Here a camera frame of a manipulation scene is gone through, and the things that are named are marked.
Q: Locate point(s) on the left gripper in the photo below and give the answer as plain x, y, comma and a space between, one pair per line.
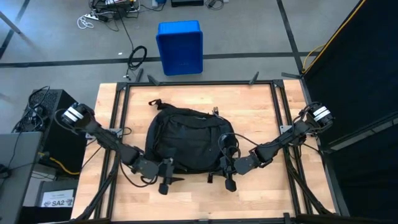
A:
147, 168

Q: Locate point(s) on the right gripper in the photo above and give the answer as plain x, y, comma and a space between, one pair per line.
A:
245, 165

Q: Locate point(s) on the black backpack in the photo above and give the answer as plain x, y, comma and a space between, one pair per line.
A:
186, 140

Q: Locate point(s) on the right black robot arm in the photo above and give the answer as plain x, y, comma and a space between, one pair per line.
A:
289, 135

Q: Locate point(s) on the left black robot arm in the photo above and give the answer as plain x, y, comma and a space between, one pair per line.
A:
102, 137

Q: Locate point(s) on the black computer tower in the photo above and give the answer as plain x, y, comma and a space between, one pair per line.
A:
62, 146

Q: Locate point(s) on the grey box with label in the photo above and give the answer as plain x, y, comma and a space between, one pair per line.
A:
57, 199

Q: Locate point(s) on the blue plastic bin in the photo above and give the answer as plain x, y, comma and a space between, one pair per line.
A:
180, 46

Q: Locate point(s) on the black curtain panel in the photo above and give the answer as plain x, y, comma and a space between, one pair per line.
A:
357, 77

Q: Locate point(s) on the black equipment box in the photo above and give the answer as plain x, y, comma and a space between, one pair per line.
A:
186, 3

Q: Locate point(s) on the white power strip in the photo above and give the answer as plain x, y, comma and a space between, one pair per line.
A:
93, 16

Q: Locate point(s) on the black table frame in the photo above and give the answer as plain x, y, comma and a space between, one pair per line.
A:
199, 83

